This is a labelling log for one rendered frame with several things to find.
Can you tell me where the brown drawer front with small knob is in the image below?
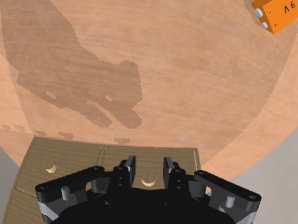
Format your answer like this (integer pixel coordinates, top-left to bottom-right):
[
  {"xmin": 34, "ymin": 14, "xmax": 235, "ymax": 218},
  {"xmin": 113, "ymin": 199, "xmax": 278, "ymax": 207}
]
[
  {"xmin": 5, "ymin": 193, "xmax": 46, "ymax": 224},
  {"xmin": 102, "ymin": 148, "xmax": 196, "ymax": 190},
  {"xmin": 16, "ymin": 139, "xmax": 101, "ymax": 198}
]

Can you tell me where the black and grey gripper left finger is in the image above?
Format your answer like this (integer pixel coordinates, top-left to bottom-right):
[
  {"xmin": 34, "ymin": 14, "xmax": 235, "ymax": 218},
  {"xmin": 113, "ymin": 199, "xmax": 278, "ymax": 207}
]
[{"xmin": 35, "ymin": 156, "xmax": 136, "ymax": 224}]

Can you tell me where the orange nine-volt battery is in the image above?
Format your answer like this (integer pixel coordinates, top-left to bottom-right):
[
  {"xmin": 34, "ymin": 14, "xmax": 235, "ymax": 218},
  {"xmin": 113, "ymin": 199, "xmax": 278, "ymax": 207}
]
[{"xmin": 251, "ymin": 0, "xmax": 298, "ymax": 34}]

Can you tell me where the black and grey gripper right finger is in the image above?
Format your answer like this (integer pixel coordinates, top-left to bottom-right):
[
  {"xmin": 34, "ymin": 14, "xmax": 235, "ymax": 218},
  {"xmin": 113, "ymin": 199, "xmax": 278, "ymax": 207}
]
[{"xmin": 163, "ymin": 157, "xmax": 262, "ymax": 224}]

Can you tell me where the tan wooden chest of drawers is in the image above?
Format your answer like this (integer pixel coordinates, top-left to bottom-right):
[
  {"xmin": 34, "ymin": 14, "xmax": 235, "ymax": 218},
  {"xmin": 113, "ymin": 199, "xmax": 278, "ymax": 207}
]
[{"xmin": 2, "ymin": 136, "xmax": 201, "ymax": 224}]

